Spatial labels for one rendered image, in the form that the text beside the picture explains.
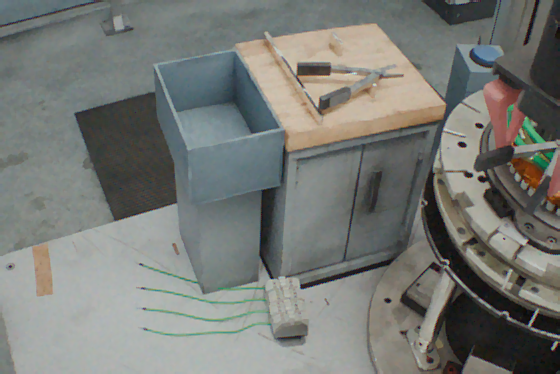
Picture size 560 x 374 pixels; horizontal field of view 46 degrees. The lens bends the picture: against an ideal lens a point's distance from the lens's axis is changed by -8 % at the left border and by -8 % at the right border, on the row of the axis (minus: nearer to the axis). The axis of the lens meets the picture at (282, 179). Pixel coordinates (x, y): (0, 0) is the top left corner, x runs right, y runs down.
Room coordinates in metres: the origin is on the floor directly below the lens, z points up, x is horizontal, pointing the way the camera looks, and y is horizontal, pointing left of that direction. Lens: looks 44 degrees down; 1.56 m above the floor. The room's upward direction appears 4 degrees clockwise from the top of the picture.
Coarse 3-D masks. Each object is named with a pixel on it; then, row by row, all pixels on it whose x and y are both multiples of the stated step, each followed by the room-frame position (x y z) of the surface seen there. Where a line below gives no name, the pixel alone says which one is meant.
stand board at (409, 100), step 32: (320, 32) 0.80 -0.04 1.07; (352, 32) 0.81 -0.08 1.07; (256, 64) 0.71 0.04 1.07; (352, 64) 0.73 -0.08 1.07; (384, 64) 0.74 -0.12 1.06; (288, 96) 0.65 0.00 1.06; (352, 96) 0.66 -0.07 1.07; (384, 96) 0.67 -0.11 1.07; (416, 96) 0.67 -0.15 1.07; (288, 128) 0.60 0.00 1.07; (320, 128) 0.60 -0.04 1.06; (352, 128) 0.61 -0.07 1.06; (384, 128) 0.63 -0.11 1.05
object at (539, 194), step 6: (546, 180) 0.42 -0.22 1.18; (540, 186) 0.41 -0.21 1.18; (546, 186) 0.41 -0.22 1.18; (534, 192) 0.40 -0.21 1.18; (540, 192) 0.40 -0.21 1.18; (546, 192) 0.41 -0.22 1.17; (534, 198) 0.40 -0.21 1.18; (540, 198) 0.40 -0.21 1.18; (528, 204) 0.39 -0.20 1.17; (534, 204) 0.39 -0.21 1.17; (528, 210) 0.39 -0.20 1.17; (534, 210) 0.39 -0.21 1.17
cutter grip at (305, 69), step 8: (296, 64) 0.68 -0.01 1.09; (304, 64) 0.68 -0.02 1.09; (312, 64) 0.68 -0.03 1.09; (320, 64) 0.68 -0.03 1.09; (328, 64) 0.68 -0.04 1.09; (296, 72) 0.67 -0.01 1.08; (304, 72) 0.67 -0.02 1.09; (312, 72) 0.68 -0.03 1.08; (320, 72) 0.68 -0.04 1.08; (328, 72) 0.68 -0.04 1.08
